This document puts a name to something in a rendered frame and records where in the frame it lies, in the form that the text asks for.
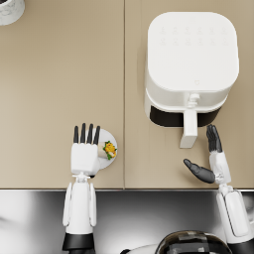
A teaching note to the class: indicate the chicken roll with vegetables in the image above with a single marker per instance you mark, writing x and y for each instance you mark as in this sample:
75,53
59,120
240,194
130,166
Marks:
108,150

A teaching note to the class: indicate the white air fryer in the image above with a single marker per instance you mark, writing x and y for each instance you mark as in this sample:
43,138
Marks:
191,63

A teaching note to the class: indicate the white round plate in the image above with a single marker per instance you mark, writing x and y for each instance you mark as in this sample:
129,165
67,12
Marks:
108,150

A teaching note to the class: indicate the robot body dark round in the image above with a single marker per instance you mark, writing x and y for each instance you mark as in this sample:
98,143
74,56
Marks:
190,244

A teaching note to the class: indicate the white marbled round pot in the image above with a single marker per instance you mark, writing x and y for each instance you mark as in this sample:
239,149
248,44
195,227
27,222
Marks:
9,10

